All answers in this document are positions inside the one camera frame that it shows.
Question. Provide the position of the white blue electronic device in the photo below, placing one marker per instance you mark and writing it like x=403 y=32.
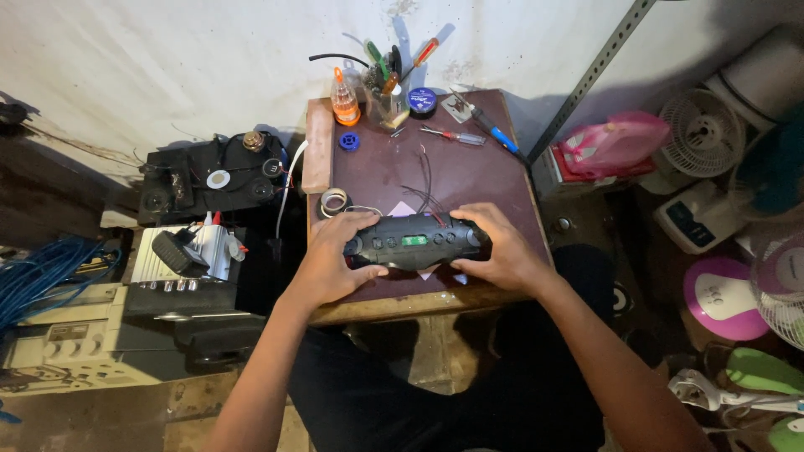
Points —
x=694 y=216

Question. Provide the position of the round blue solder paste tin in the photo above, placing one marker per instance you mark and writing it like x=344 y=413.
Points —
x=422 y=101

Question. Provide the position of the orange screwdriver bit set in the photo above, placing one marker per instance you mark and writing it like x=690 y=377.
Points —
x=345 y=100

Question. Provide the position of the roll of tape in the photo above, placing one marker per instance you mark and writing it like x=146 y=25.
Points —
x=333 y=202

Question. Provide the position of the pink white fan base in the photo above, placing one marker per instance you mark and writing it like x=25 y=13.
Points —
x=722 y=301

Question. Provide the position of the clear jar of tools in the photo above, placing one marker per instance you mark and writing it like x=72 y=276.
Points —
x=384 y=100

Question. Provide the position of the beige electronic unit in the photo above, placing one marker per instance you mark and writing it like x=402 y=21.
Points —
x=75 y=342

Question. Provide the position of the blue plastic spool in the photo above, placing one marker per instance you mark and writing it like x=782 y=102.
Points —
x=349 y=142

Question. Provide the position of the wooden block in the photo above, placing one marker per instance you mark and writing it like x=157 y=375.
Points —
x=319 y=145

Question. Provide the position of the pink paper piece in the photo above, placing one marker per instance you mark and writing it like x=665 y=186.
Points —
x=403 y=210

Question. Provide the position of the white fan grille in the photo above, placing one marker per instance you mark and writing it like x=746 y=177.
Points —
x=779 y=289

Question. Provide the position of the person's right hand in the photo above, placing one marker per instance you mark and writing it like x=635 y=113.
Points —
x=505 y=251

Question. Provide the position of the person's left hand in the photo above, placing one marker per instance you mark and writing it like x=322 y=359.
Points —
x=326 y=263

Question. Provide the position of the pink plastic bag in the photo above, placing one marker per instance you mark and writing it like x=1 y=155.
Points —
x=612 y=143

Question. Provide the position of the person's black trousers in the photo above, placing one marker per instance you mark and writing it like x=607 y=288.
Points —
x=452 y=383

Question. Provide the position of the white desk fan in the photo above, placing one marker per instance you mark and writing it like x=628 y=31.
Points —
x=697 y=138

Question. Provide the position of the slotted metal angle bar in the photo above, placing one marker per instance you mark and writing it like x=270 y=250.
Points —
x=587 y=78

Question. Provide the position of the green fan blade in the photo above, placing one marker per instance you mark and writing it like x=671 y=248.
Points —
x=763 y=370

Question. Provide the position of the metal soldering iron stand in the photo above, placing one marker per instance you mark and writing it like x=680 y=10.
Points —
x=457 y=108

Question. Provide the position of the black portable speaker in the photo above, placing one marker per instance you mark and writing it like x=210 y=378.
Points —
x=414 y=242

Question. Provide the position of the black speaker panel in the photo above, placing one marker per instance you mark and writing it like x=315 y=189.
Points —
x=210 y=179

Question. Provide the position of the white fan stand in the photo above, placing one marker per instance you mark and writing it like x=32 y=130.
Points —
x=722 y=395

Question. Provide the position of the silver amplifier with adapter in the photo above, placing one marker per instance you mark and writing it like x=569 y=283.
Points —
x=188 y=257

